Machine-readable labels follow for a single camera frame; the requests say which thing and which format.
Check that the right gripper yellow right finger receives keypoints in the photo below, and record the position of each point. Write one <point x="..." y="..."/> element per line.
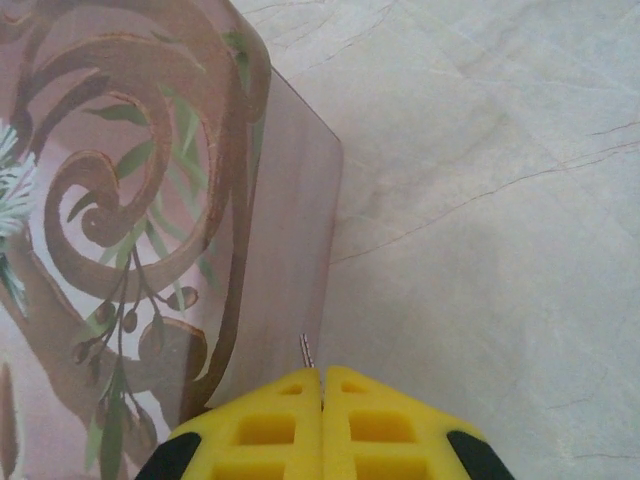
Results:
<point x="380" y="430"/>

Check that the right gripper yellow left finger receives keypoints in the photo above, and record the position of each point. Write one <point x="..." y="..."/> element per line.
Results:
<point x="270" y="430"/>

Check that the silver key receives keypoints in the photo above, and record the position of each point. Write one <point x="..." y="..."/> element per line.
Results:
<point x="307" y="352"/>

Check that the pink illustrated tin box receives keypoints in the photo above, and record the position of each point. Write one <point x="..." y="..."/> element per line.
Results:
<point x="125" y="150"/>

